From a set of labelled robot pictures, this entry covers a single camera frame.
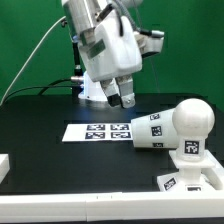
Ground white front fence rail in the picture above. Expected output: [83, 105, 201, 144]
[0, 191, 224, 223]

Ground grey camera cable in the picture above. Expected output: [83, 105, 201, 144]
[0, 15, 68, 107]

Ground white left fence block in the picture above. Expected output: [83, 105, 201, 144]
[0, 154, 10, 183]

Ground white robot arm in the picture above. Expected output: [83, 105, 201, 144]
[61, 0, 142, 108]

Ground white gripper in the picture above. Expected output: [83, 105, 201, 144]
[79, 14, 142, 108]

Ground white right fence rail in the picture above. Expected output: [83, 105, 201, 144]
[202, 151, 224, 191]

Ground black cables at robot base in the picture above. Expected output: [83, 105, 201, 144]
[6, 78, 84, 99]

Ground white lamp base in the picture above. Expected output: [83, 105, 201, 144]
[157, 150, 215, 192]

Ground white fence rail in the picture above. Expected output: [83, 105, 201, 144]
[202, 151, 224, 191]
[0, 191, 224, 223]

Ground white lamp shade cone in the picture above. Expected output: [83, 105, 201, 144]
[131, 109, 179, 148]

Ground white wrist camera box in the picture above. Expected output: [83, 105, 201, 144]
[135, 30, 164, 58]

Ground white lamp bulb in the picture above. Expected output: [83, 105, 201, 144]
[172, 98, 215, 162]

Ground white marker tag sheet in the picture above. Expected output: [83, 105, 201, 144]
[62, 123, 132, 142]

